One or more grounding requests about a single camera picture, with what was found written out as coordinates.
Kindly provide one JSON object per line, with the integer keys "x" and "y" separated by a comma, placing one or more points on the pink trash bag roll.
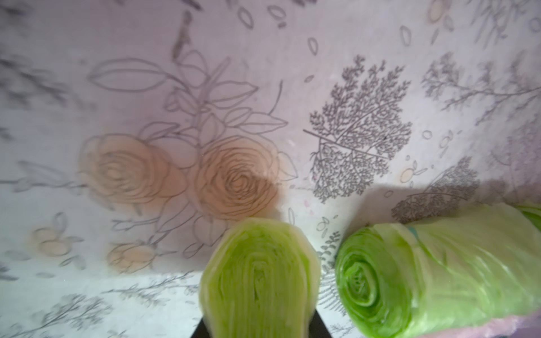
{"x": 500, "y": 327}

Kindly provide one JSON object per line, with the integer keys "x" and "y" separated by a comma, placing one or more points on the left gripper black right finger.
{"x": 317, "y": 328}

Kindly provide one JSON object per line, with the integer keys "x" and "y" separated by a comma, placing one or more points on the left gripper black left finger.
{"x": 201, "y": 330}

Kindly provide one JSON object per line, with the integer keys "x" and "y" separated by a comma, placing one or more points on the green trash bag roll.
{"x": 261, "y": 281}
{"x": 441, "y": 273}
{"x": 532, "y": 212}

